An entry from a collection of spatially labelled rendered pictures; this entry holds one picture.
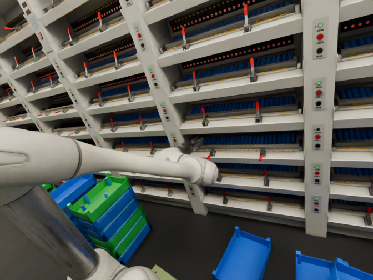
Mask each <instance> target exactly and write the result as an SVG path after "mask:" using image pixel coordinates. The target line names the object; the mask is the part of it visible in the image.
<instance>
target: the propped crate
mask: <svg viewBox="0 0 373 280"><path fill-rule="evenodd" d="M329 269H330V277H331V280H373V275H371V274H369V273H366V272H363V271H361V270H359V269H356V268H353V267H350V266H348V265H346V264H343V260H342V259H339V258H337V259H336V260H334V261H333V263H332V264H331V265H330V266H329Z"/></svg>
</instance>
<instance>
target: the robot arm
mask: <svg viewBox="0 0 373 280"><path fill-rule="evenodd" d="M203 142H204V138H203V137H201V138H200V139H198V138H197V137H196V138H194V139H192V140H191V139H190V140H189V141H186V142H184V143H181V144H176V145H174V146H172V147H170V148H166V149H164V150H162V151H160V152H158V153H157V154H156V155H155V156H154V157H153V158H152V157H147V156H141V155H138V154H132V153H127V152H121V151H115V150H111V149H106V148H101V147H97V146H93V145H91V144H87V143H84V142H81V141H78V140H75V139H70V138H65V137H61V136H57V135H54V134H48V133H40V132H34V131H28V130H25V129H19V128H12V127H1V126H0V211H1V212H2V213H3V214H4V215H5V216H6V217H7V218H8V219H9V220H10V221H11V222H12V223H14V224H15V225H16V226H17V227H18V228H19V229H20V230H21V231H22V232H23V233H24V234H25V235H26V236H27V237H28V238H29V239H30V240H31V241H32V242H33V243H34V244H35V245H36V246H37V247H38V248H39V249H40V250H42V251H43V252H44V253H45V254H46V255H47V256H48V257H49V258H50V259H51V260H52V261H53V262H54V263H55V264H56V265H57V266H58V267H59V268H60V269H61V270H62V271H63V272H64V273H65V274H66V275H67V276H68V277H67V280H160V279H159V277H158V276H157V275H156V274H155V273H154V272H153V271H152V270H151V269H149V268H147V267H143V266H135V267H130V268H128V267H126V266H124V265H122V264H120V262H118V261H117V260H116V259H115V258H113V257H112V256H111V255H110V254H109V253H108V252H107V251H105V250H103V249H100V248H98V249H94V248H93V247H92V246H91V245H90V244H89V242H88V241H87V240H86V239H85V238H84V236H83V235H82V234H81V233H80V231H79V230H78V228H77V227H76V226H75V225H74V224H73V222H72V221H71V220H70V219H69V218H68V216H67V215H66V214H65V213H64V212H63V210H62V209H61V207H60V206H59V205H58V204H57V203H56V201H55V200H54V199H53V198H52V196H51V195H50V194H49V193H48V192H47V190H46V189H45V188H44V187H43V186H42V185H43V184H50V183H55V182H60V181H66V180H70V179H74V178H78V177H81V176H85V175H88V174H92V173H97V172H103V171H119V172H130V173H139V174H148V175H154V176H163V177H173V178H180V179H181V180H182V181H183V182H185V183H190V184H195V185H202V186H211V185H212V184H214V183H215V182H216V179H217V176H218V172H219V170H218V168H217V166H216V165H215V164H214V163H213V162H211V161H209V160H207V159H204V158H201V157H197V156H192V155H189V154H190V152H191V151H193V150H194V149H195V150H199V148H200V147H201V146H202V145H203Z"/></svg>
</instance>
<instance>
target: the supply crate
mask: <svg viewBox="0 0 373 280"><path fill-rule="evenodd" d="M105 177H108V179H109V181H110V183H111V184H112V185H111V186H109V185H108V183H107V181H106V180H105V179H103V180H102V181H101V182H100V183H98V184H97V185H96V186H95V187H94V188H92V189H91V190H90V191H89V192H88V193H87V194H85V195H86V196H87V197H88V199H89V200H90V202H91V204H88V203H87V202H86V201H85V199H84V198H83V197H82V198H81V199H79V200H78V201H77V202H75V204H74V205H72V204H71V203H69V204H67V207H68V208H69V210H70V211H71V212H72V214H73V215H74V216H77V217H79V218H81V219H84V220H86V221H88V222H91V223H94V222H95V221H96V220H97V219H98V218H99V217H100V216H101V215H102V214H103V213H104V212H105V211H106V210H107V209H108V208H109V207H110V206H111V205H112V204H113V203H114V202H115V201H116V200H117V199H118V198H119V197H120V196H121V195H122V194H123V193H124V192H125V191H126V190H127V189H128V188H129V187H130V186H131V185H130V183H129V181H128V179H127V177H126V176H123V177H122V178H118V177H112V176H110V175H109V173H106V174H105ZM105 192H106V193H107V194H108V196H109V197H108V198H105V196H104V193H105ZM81 204H84V206H85V208H86V210H85V211H83V210H82V209H81V207H80V205H81Z"/></svg>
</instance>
